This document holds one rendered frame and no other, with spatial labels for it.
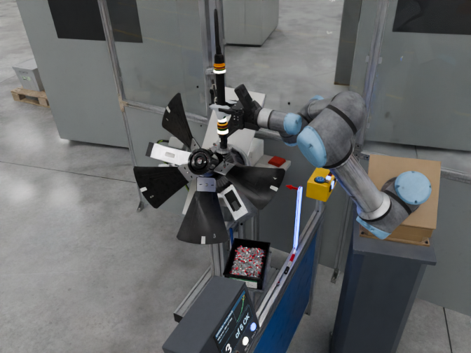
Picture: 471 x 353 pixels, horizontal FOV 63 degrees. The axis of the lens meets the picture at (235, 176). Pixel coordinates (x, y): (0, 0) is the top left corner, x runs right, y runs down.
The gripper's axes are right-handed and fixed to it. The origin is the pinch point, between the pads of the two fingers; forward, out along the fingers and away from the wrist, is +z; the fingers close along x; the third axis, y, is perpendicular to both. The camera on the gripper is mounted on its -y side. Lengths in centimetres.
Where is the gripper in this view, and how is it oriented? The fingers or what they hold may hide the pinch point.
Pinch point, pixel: (214, 103)
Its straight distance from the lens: 156.9
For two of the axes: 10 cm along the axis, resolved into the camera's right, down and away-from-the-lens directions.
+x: 4.7, -5.1, 7.2
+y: 0.2, 8.2, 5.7
